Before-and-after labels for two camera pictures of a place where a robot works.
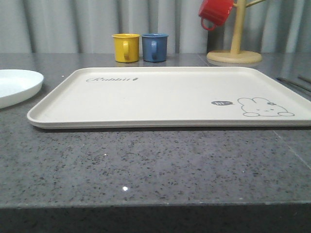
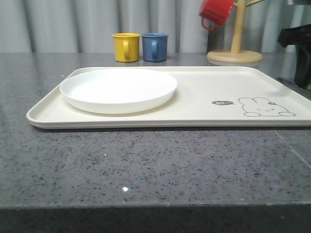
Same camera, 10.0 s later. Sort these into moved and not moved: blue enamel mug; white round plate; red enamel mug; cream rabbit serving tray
Moved: white round plate
Not moved: red enamel mug; cream rabbit serving tray; blue enamel mug
